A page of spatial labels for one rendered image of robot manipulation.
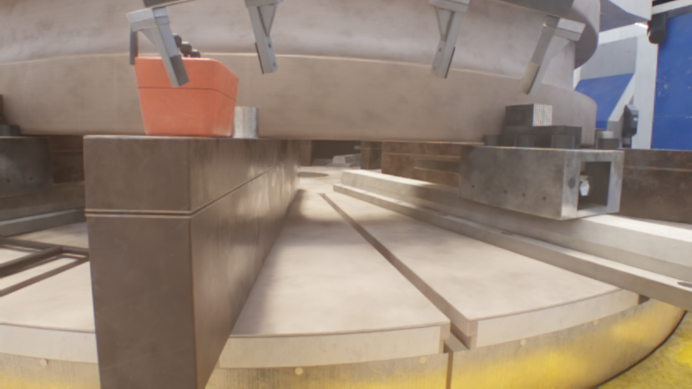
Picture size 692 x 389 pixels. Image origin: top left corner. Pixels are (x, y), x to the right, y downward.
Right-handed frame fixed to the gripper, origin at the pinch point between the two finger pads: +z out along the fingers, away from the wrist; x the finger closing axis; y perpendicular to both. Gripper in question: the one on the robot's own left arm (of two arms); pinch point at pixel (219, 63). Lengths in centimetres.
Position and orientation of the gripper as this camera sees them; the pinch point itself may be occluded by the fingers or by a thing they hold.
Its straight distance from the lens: 51.5
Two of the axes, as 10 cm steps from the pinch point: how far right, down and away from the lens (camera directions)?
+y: 1.2, -4.8, 8.7
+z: 1.5, 8.7, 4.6
